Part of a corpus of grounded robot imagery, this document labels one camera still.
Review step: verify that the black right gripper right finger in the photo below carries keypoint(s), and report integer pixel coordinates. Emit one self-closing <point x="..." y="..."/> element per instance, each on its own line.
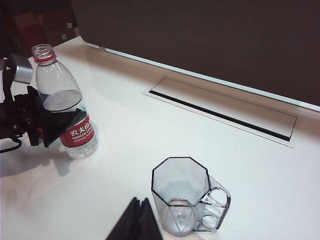
<point x="148" y="225"/>

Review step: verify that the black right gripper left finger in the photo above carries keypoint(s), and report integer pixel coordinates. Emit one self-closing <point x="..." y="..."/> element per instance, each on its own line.
<point x="127" y="225"/>

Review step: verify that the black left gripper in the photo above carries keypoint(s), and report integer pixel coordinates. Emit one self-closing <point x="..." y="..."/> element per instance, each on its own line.
<point x="22" y="117"/>

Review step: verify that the clear red-label water bottle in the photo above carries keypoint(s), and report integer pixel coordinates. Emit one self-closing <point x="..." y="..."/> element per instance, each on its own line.
<point x="80" y="132"/>

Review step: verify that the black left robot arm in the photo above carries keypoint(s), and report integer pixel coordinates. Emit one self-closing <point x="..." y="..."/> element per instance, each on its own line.
<point x="6" y="75"/>

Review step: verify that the grey transparent faceted mug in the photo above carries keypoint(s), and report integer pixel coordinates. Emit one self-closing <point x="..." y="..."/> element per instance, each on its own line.
<point x="180" y="190"/>

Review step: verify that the brown desk divider panel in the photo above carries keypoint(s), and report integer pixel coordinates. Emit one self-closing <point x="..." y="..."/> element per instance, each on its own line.
<point x="200" y="30"/>

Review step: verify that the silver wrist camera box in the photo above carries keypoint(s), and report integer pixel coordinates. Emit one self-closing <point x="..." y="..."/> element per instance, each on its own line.
<point x="22" y="71"/>

